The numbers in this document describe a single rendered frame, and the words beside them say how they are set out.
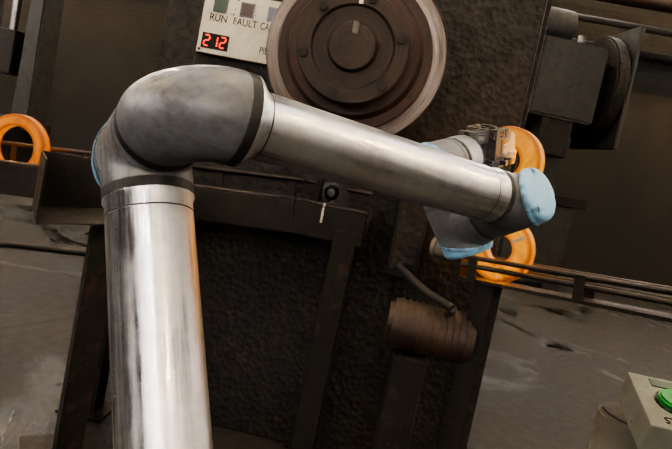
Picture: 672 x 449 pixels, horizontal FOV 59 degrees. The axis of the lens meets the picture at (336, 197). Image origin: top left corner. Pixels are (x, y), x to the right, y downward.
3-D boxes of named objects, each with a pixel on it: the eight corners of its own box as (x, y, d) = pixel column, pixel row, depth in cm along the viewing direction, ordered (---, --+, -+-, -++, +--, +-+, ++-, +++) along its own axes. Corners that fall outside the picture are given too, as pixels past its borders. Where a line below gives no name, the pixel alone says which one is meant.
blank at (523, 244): (487, 290, 143) (481, 291, 140) (465, 230, 148) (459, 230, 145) (546, 267, 134) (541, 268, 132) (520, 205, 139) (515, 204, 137)
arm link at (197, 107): (153, 15, 63) (558, 165, 98) (121, 71, 73) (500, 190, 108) (140, 109, 59) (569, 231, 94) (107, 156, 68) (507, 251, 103)
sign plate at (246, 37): (197, 52, 174) (209, -10, 172) (283, 68, 171) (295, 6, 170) (195, 50, 171) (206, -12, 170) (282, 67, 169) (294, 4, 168)
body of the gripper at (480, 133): (512, 127, 122) (483, 134, 114) (508, 167, 125) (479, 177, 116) (479, 122, 127) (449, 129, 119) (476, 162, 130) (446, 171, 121)
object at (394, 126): (256, 126, 164) (288, -45, 161) (424, 159, 160) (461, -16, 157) (250, 124, 158) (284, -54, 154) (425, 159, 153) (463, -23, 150)
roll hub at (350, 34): (289, 94, 152) (310, -15, 150) (396, 114, 150) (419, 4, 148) (285, 91, 147) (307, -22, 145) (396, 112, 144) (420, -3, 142)
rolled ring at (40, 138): (4, 192, 168) (12, 191, 171) (55, 156, 165) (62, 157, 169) (-29, 136, 168) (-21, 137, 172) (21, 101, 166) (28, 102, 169)
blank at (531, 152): (484, 128, 139) (477, 125, 137) (549, 129, 129) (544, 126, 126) (475, 193, 139) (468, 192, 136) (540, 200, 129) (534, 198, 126)
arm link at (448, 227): (483, 253, 99) (454, 186, 101) (436, 269, 108) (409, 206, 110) (514, 238, 105) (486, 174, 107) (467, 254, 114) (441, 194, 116)
